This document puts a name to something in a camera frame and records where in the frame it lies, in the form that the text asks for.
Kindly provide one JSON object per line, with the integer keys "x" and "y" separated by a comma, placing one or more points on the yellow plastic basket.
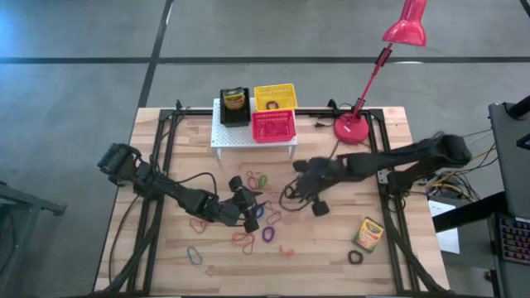
{"x": 285, "y": 97}

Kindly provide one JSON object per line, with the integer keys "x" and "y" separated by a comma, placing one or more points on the twisted orange rubber band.
{"x": 285, "y": 252}

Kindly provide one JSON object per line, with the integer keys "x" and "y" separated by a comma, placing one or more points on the red plastic basket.
{"x": 258, "y": 136}

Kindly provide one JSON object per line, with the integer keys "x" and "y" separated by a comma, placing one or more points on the black spiral coil band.
{"x": 267, "y": 105}
{"x": 350, "y": 257}

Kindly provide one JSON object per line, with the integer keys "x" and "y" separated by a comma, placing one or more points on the green spiral coil band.
{"x": 262, "y": 180}

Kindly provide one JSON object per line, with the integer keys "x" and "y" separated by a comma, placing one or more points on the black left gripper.
{"x": 244, "y": 205}

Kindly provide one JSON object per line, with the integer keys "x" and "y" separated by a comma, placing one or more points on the black desk beam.
{"x": 463, "y": 215}

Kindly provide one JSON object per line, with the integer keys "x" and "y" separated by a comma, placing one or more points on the black mesh basket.
{"x": 236, "y": 118}

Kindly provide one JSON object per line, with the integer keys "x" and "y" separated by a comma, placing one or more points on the black lamp power plug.
{"x": 319, "y": 124}

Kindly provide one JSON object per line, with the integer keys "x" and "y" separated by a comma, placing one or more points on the grey metal stand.
{"x": 25, "y": 203}

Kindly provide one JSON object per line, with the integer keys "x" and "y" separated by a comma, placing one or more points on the white paper sheet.
{"x": 449, "y": 244}

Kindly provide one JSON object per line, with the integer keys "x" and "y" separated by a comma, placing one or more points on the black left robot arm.
{"x": 174, "y": 192}

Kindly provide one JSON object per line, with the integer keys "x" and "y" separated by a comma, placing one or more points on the red desk lamp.
{"x": 351, "y": 129}

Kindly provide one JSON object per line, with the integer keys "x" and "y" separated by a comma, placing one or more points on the white perforated metal shelf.
{"x": 232, "y": 134}

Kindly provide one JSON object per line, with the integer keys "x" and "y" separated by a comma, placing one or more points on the dark grey desk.
{"x": 509, "y": 165}

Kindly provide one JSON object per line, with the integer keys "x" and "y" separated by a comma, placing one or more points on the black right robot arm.
{"x": 397, "y": 159}

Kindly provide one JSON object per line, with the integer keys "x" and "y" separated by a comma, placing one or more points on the purple spiral coil band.
{"x": 263, "y": 234}

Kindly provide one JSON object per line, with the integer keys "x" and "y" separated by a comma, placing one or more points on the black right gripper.
{"x": 327, "y": 171}

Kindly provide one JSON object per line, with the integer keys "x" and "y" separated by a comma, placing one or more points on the computer keyboard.
{"x": 515, "y": 240}

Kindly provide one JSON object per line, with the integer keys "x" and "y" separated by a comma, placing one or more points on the blue rubber band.
{"x": 188, "y": 252}

